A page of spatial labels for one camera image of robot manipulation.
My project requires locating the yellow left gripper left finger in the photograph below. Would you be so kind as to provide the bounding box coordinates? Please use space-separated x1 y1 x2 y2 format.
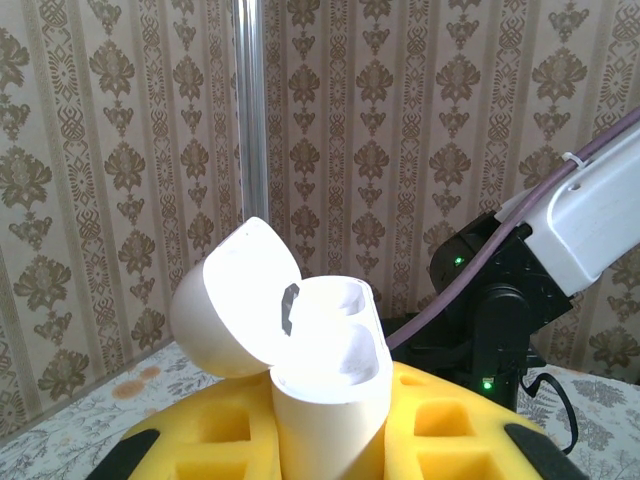
102 372 284 480

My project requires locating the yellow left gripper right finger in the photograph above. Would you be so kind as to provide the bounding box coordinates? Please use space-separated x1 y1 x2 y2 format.
382 360 591 480

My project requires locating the white earbud charging case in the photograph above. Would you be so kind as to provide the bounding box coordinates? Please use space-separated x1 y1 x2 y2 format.
169 216 395 480

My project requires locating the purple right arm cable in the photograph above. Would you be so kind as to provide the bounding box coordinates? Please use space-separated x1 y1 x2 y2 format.
385 105 640 351

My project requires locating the thin black cable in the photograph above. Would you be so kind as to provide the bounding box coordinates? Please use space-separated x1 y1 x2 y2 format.
519 372 582 456

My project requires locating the aluminium corner post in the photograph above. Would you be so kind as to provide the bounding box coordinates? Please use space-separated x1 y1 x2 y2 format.
233 0 271 226

